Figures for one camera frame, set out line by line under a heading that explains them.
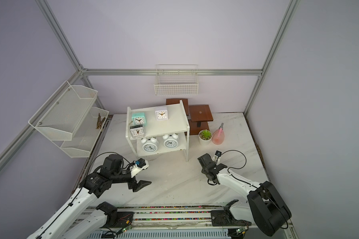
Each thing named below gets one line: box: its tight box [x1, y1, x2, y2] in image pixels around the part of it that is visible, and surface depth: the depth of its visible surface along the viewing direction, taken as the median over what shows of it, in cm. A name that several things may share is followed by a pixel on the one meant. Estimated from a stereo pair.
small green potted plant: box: [198, 128, 213, 146], surface depth 99 cm
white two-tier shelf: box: [125, 99, 190, 162], surface depth 75 cm
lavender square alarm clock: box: [155, 107, 169, 121], surface depth 72 cm
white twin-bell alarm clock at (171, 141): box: [162, 133, 180, 149], surface depth 79 cm
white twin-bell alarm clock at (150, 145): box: [141, 136, 159, 153], surface depth 77 cm
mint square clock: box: [131, 112, 147, 126], surface depth 69 cm
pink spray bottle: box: [211, 122, 225, 145], surface depth 101 cm
